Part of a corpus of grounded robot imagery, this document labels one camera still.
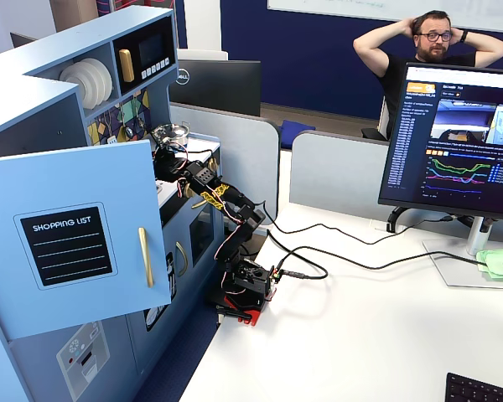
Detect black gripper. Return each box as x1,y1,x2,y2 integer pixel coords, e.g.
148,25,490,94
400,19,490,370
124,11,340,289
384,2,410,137
153,144,189,182

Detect yellow tape wrap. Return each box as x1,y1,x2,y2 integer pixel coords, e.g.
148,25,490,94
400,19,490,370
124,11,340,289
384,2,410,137
200,183,231,207

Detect blue door with shopping list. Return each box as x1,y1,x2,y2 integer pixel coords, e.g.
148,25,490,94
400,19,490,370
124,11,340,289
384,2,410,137
0,140,173,341

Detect wide grey desk divider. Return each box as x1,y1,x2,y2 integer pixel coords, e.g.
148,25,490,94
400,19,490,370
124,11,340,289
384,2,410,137
169,102,282,221

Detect black Dell monitor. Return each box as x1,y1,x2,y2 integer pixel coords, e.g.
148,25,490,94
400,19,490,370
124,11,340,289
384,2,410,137
169,58,262,118

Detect white plate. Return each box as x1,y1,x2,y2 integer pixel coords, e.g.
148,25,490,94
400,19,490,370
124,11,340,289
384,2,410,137
72,59,106,106
83,57,115,102

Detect white plates stack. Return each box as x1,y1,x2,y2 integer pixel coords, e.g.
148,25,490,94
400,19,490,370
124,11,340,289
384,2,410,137
59,62,95,111

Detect blue toy kitchen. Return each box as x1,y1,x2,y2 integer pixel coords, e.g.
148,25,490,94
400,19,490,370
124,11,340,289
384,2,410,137
0,3,227,402

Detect red base clamp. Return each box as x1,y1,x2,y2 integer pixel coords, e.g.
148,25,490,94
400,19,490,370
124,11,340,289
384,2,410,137
205,291,270,328

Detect white office chair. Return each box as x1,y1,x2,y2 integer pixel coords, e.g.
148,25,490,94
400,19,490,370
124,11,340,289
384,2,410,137
360,95,390,142

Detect whiteboard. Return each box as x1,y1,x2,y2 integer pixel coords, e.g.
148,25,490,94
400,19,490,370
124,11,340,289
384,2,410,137
267,0,503,35

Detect man in black shirt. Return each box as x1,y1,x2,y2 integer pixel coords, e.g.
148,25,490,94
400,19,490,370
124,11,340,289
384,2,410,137
352,9,503,140

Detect black monitor showing graphs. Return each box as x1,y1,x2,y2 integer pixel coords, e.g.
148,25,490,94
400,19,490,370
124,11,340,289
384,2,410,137
377,62,503,222

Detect black eyeglasses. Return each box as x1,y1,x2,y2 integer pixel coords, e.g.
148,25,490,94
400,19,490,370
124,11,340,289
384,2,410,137
417,31,454,43

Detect silver monitor stand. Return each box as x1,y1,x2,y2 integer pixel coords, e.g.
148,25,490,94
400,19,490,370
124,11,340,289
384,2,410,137
422,215,503,291

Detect green sticky notes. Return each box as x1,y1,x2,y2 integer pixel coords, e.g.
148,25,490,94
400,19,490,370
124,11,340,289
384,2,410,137
475,248,503,281

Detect black keyboard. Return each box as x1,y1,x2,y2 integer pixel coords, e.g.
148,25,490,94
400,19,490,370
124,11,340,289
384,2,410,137
444,372,503,402

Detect curved gold oven handle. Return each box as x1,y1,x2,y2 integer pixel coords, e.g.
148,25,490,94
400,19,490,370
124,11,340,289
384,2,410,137
174,241,189,278

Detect long gold door handle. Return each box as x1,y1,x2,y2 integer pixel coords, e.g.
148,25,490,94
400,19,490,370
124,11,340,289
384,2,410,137
137,227,155,289

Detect gold microwave handle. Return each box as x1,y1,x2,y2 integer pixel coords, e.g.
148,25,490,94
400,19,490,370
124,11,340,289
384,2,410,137
117,49,136,84

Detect thin black cable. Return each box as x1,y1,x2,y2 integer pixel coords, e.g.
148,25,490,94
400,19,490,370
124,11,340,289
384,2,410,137
261,200,454,246

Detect thick black cable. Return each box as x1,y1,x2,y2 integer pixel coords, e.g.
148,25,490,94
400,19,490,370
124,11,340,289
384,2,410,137
266,229,487,281

